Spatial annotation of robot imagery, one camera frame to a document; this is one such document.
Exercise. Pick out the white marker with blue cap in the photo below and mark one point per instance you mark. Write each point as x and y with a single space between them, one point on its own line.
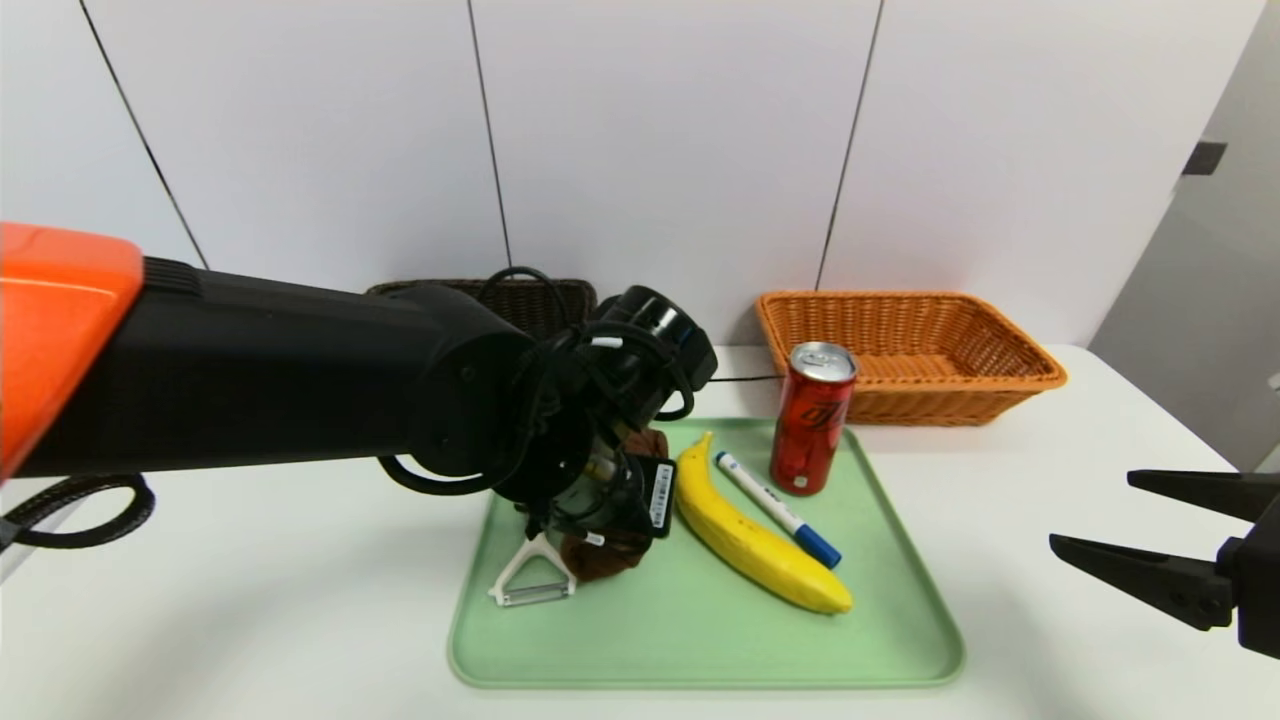
775 508

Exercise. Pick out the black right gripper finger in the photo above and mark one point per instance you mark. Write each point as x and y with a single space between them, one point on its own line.
1220 490
1160 585

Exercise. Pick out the yellow banana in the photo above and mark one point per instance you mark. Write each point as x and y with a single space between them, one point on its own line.
750 545

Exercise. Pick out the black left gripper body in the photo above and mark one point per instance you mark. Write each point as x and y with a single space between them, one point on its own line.
660 496

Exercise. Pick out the thin black zip tie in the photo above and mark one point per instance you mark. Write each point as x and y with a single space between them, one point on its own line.
750 379

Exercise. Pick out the brown towel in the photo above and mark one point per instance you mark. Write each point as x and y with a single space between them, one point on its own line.
600 560

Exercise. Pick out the black and orange left arm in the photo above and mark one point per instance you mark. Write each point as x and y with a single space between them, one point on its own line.
250 370

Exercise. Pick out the red soda can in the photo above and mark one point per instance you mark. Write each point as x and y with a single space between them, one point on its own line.
810 430

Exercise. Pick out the light green plastic tray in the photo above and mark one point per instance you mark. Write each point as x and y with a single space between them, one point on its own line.
700 640

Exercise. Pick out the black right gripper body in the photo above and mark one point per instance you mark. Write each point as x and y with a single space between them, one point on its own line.
1256 578

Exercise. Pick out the orange wicker basket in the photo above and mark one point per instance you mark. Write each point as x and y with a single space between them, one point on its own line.
900 330

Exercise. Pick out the dark wall fixture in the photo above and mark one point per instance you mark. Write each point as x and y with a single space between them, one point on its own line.
1204 158

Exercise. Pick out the dark brown wicker basket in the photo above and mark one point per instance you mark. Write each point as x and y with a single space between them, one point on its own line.
578 300

